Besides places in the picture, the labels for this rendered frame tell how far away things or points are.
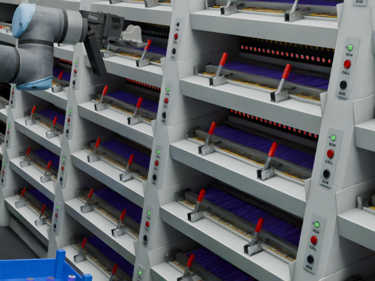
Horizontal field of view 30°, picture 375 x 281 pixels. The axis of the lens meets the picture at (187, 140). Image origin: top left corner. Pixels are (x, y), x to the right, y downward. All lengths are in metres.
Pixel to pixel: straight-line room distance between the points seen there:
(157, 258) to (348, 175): 0.82
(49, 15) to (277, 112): 0.63
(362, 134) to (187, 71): 0.72
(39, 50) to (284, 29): 0.61
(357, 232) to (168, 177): 0.76
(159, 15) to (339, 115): 0.85
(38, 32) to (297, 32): 0.65
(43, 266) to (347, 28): 1.00
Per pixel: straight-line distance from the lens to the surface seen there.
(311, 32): 1.58
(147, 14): 2.22
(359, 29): 1.47
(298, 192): 1.59
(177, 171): 2.05
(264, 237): 1.76
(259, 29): 1.73
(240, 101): 1.75
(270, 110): 1.65
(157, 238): 2.09
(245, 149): 1.82
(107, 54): 2.47
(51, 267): 1.93
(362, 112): 1.45
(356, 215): 1.47
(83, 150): 2.66
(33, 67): 1.79
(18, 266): 1.90
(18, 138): 3.34
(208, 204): 1.95
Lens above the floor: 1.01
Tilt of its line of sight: 8 degrees down
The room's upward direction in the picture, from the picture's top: 9 degrees clockwise
